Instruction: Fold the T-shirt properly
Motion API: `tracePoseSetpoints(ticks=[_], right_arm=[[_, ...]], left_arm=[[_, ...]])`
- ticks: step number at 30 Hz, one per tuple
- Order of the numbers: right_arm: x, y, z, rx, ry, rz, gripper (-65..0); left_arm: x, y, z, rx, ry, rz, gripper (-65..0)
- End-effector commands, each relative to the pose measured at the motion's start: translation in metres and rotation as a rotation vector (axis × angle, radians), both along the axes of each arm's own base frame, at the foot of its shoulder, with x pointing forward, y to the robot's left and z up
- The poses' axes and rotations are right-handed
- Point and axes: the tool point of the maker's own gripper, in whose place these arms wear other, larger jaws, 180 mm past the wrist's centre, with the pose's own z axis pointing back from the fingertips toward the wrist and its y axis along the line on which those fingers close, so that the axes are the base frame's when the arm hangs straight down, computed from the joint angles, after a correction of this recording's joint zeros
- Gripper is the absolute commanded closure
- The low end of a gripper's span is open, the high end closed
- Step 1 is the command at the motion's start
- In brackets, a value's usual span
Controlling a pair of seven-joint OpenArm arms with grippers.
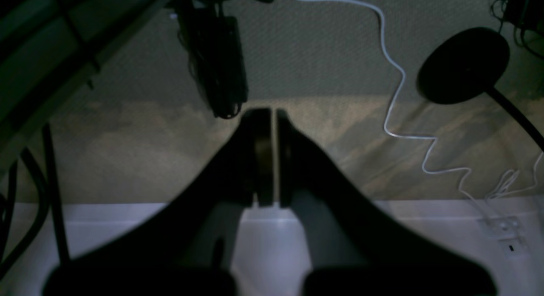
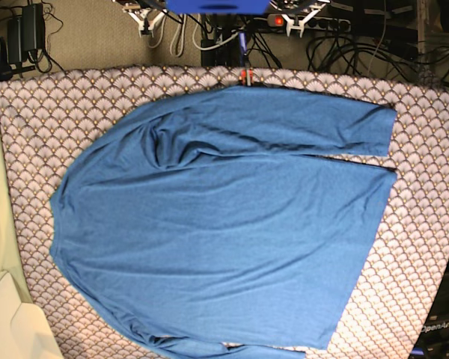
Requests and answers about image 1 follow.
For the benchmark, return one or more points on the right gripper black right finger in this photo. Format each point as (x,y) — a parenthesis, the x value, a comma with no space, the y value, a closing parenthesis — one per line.
(355,248)

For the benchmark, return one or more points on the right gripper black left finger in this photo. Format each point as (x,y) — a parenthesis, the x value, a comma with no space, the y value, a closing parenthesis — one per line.
(186,248)

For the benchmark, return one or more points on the black power adapter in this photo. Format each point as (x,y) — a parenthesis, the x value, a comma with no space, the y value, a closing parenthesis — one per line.
(214,43)

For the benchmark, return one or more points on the black round stand base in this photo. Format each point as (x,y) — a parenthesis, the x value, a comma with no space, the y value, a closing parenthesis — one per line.
(465,66)

